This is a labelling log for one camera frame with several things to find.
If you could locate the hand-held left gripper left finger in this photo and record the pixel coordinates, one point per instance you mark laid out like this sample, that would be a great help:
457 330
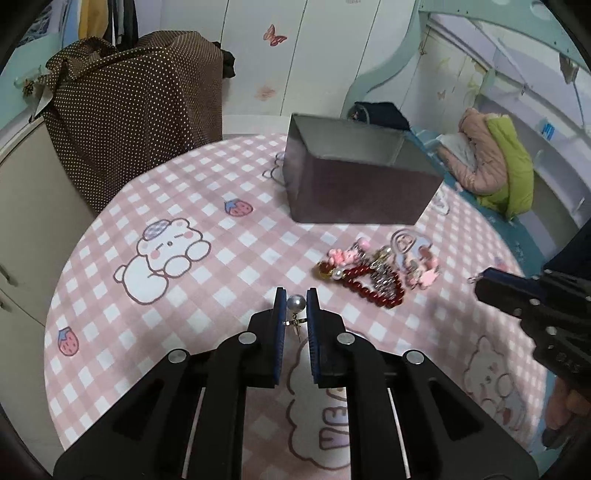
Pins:
279 325

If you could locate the grey rectangular box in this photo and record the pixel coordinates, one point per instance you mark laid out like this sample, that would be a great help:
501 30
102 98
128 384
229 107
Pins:
355 180

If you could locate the dark navy bag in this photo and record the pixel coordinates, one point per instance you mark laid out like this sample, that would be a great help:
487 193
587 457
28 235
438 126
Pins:
383 115

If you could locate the small silver earring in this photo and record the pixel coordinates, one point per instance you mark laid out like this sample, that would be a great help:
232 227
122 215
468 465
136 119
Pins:
475 278

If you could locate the pearl drop earring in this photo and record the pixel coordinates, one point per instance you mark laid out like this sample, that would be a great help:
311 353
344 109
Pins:
294 303

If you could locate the brown polka dot cloth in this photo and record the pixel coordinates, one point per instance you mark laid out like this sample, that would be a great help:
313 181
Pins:
134 115

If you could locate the teal bed frame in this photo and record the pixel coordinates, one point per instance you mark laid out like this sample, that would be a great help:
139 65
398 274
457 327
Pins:
397 55

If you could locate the person's right hand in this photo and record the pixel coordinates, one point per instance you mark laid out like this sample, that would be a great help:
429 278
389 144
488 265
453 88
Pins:
567 405

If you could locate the green padded jacket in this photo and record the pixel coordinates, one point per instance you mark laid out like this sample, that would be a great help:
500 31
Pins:
513 168

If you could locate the yellow hanging garment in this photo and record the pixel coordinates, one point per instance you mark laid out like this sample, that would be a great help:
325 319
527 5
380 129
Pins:
94 18

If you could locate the pink padded jacket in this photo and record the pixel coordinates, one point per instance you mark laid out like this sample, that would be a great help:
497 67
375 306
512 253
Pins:
475 154

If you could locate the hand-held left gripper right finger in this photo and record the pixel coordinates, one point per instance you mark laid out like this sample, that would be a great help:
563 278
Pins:
313 334

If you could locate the dark hanging garments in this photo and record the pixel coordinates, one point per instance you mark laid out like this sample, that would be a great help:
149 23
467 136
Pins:
124 21

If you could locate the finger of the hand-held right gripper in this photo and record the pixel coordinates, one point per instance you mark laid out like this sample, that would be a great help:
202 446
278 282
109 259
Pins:
510 278
501 295

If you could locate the white wardrobe with butterfly stickers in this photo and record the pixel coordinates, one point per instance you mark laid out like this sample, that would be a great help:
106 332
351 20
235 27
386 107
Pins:
314 55

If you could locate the pink checked bear tablecloth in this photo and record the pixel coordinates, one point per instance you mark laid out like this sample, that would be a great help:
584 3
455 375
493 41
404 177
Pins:
184 286

